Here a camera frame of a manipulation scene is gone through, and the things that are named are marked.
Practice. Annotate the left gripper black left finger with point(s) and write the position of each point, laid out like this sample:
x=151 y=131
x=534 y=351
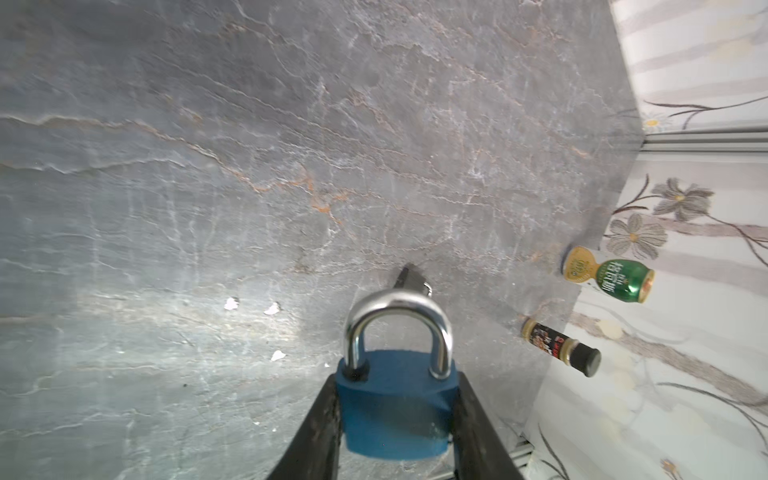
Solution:
x=313 y=453

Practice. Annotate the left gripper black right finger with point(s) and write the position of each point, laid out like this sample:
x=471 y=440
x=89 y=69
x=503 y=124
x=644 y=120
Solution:
x=479 y=453

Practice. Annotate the blue padlock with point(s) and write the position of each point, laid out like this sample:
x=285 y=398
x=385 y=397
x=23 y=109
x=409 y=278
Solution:
x=397 y=404

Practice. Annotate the black padlock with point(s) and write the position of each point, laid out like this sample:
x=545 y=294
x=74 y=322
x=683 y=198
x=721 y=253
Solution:
x=411 y=278

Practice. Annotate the small dark spice bottle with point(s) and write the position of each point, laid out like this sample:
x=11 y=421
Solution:
x=568 y=350

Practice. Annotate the green beer can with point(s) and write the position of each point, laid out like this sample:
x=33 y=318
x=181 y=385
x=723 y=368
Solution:
x=626 y=280

